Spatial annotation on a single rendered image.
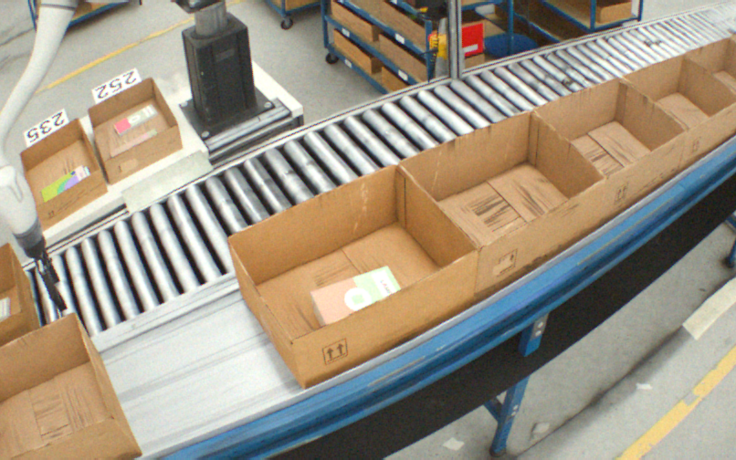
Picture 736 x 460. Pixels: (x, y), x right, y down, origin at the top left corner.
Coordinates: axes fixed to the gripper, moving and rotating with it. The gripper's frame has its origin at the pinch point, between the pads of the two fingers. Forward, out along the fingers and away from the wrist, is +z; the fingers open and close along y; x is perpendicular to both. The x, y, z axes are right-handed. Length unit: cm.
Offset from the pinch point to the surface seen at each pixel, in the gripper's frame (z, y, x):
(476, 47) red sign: 4, 32, -156
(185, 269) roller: 10.5, -3.4, -39.1
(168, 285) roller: 10.5, -5.7, -32.6
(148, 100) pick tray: 10, 81, -51
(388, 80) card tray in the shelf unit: 67, 109, -165
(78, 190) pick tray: 3.2, 40.6, -15.1
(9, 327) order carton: -3.4, -7.9, 18.0
